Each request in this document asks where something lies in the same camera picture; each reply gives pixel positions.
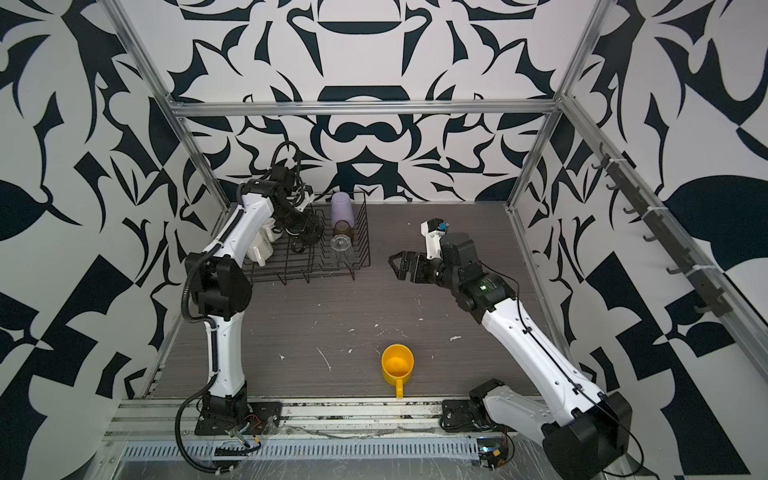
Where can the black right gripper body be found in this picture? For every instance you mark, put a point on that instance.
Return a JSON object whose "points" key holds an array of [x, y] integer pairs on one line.
{"points": [[427, 271]]}

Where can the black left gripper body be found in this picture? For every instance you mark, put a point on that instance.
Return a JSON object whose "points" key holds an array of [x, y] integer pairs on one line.
{"points": [[293, 221]]}

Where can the black ceramic mug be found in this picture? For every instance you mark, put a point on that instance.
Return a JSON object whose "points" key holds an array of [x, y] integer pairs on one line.
{"points": [[310, 234]]}

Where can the cream white ceramic mug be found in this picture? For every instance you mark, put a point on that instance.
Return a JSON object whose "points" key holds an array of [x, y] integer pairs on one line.
{"points": [[260, 250]]}

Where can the olive tinted glass cup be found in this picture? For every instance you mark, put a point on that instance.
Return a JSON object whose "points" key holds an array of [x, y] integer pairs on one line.
{"points": [[343, 227]]}

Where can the lilac plastic cup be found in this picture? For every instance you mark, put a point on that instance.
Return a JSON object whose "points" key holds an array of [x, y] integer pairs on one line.
{"points": [[342, 209]]}

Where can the black wire dish rack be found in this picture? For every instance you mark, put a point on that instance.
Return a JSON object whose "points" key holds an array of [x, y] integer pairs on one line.
{"points": [[321, 259]]}

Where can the clear glass cup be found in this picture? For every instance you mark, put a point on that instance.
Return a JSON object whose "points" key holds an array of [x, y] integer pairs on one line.
{"points": [[342, 251]]}

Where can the yellow ceramic mug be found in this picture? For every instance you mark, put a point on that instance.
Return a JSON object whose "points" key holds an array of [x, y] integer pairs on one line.
{"points": [[397, 365]]}

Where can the white mug red inside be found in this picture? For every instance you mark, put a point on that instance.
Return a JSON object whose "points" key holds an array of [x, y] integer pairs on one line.
{"points": [[271, 230]]}

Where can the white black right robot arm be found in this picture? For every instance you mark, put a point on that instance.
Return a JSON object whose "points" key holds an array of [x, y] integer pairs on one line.
{"points": [[581, 428]]}

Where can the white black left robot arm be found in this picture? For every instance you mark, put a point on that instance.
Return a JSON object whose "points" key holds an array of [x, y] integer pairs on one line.
{"points": [[217, 292]]}

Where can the green circuit board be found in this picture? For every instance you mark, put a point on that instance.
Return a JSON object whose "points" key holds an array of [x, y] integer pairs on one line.
{"points": [[495, 452]]}

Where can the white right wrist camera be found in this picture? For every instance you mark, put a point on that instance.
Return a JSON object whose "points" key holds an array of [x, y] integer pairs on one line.
{"points": [[433, 230]]}

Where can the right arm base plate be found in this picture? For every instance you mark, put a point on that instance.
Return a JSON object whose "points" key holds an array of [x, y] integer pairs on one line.
{"points": [[473, 416]]}

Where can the white slotted cable duct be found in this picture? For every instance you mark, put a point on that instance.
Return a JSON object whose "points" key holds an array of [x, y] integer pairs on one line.
{"points": [[461, 448]]}

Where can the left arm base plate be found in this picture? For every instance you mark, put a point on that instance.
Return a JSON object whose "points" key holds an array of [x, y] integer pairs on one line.
{"points": [[257, 418]]}

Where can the black wall hook rail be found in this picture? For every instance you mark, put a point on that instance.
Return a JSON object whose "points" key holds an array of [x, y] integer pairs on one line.
{"points": [[666, 230]]}

